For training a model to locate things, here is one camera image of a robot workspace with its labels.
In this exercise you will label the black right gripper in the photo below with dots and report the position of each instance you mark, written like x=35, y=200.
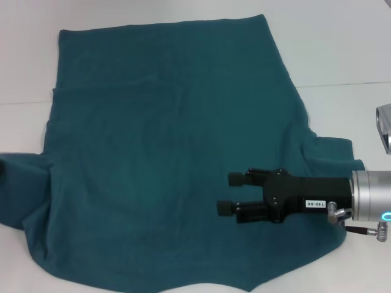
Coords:
x=305, y=193

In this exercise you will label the teal blue shirt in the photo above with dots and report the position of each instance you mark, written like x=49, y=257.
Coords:
x=171, y=128

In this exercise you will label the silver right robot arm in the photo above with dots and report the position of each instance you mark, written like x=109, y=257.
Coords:
x=371, y=195

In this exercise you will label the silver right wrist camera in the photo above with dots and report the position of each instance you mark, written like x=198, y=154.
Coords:
x=385, y=128

